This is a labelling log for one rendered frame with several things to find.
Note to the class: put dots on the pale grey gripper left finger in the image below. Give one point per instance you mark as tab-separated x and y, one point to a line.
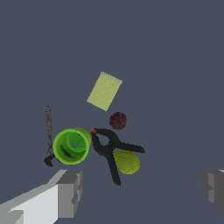
43	201

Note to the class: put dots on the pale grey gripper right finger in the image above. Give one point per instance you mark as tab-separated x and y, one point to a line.
214	186

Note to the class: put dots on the green plastic cup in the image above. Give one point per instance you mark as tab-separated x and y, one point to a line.
71	146

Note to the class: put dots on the black spring clamp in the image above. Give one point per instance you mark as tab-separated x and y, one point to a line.
110	148

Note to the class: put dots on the dark red round plum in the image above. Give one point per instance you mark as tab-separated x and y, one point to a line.
117	120

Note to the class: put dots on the pale yellow sponge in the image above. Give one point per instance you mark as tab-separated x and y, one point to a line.
104	91

